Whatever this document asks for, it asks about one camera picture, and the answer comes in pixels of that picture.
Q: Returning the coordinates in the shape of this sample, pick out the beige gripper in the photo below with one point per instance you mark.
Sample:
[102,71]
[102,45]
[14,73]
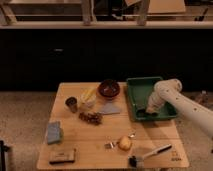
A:
[152,108]

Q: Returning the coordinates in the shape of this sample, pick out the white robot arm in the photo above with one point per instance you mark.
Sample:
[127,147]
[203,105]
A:
[169,91]

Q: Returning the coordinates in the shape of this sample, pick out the clear cup with corn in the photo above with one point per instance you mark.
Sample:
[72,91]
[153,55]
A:
[88,98]

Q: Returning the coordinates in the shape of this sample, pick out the metal cup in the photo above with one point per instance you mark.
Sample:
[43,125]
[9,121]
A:
[71,103]

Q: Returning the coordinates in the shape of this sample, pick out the green plastic tray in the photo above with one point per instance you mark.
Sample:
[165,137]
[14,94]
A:
[138,91]

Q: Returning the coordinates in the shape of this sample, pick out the dark red bowl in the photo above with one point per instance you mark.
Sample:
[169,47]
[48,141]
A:
[109,88]

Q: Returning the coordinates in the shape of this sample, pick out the yellow potato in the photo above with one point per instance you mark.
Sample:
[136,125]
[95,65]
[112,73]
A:
[124,143]

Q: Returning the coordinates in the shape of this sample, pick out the metal fork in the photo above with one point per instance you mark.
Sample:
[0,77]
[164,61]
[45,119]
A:
[111,145]

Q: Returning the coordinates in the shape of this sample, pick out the brown grape bunch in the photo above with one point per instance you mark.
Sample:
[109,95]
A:
[91,118]

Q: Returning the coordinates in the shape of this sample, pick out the brown rectangular block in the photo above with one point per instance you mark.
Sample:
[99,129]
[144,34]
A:
[62,156]

